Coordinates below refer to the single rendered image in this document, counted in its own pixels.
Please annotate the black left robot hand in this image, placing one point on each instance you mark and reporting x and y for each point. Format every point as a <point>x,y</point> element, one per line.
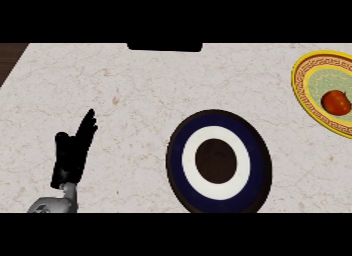
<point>72,156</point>

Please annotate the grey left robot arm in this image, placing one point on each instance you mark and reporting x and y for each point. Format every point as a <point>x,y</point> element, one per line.
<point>60,202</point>

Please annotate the blue and white plate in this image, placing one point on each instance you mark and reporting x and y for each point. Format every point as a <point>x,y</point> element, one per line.
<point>218,161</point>

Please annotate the yellow patterned plate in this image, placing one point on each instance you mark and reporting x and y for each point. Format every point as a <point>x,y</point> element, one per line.
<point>314,80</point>

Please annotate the black appliance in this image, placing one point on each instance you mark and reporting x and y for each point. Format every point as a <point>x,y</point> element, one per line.
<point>165,47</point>

